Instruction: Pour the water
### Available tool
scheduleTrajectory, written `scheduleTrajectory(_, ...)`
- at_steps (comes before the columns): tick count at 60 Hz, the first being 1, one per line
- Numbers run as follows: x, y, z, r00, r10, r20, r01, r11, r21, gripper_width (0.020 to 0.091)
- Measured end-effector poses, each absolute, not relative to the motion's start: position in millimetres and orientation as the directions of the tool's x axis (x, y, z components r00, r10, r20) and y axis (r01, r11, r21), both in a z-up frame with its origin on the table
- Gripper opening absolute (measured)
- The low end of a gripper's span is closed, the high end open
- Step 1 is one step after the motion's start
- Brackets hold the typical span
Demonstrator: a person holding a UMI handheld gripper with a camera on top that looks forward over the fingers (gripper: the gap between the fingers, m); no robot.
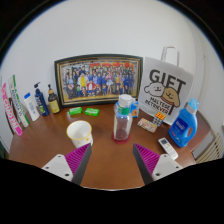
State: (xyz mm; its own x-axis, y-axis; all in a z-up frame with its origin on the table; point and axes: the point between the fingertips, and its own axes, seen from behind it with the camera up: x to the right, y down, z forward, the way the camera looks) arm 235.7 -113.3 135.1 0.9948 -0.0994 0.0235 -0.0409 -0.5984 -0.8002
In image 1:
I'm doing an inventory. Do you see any blue tissue pack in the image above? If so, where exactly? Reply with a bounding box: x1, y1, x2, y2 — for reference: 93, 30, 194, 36
130, 99, 140, 118

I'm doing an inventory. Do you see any colourful puzzle cube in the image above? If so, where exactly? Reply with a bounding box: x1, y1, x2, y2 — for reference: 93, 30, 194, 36
152, 112, 167, 128

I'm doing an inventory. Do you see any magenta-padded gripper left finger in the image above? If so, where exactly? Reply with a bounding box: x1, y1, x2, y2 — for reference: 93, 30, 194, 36
41, 143, 93, 186

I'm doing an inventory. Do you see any small green box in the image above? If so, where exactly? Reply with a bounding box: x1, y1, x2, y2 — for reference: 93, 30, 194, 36
68, 106, 84, 116
83, 107, 101, 117

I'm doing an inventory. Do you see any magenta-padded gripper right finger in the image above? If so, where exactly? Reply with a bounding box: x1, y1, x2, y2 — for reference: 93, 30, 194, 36
132, 143, 184, 185

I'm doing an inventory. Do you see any white cup with yellow rim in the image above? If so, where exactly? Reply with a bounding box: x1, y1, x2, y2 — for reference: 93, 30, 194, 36
65, 120, 94, 149

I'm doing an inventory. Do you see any white paper gift bag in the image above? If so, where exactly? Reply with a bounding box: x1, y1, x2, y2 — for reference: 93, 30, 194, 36
137, 45, 195, 126

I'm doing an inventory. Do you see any clear plastic bottle green label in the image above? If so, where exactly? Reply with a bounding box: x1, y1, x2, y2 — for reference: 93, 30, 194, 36
113, 93, 134, 142

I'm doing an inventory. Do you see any framed group photo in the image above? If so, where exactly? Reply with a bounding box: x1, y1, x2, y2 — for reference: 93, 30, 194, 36
54, 53, 144, 108

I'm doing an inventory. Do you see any long pink printed box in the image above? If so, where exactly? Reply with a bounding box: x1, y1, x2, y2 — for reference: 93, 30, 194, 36
0, 82, 24, 137

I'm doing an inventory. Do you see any white remote control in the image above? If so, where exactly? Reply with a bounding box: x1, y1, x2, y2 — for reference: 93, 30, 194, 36
157, 136, 179, 161

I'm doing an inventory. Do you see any blue detergent bottle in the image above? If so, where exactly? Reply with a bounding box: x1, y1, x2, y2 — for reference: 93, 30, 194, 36
168, 97, 200, 148

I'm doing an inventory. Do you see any dark blue pump bottle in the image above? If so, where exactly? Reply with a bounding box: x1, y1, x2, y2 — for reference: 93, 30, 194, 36
33, 81, 51, 117

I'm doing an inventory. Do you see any amber pump bottle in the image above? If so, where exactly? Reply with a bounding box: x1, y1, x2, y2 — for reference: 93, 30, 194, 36
46, 83, 62, 115

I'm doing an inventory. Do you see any white bottle with blue cap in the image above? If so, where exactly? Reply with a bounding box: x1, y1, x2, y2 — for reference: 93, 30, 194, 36
23, 92, 41, 122

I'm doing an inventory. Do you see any long blue green box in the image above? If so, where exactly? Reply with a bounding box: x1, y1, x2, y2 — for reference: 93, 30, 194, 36
7, 74, 30, 128

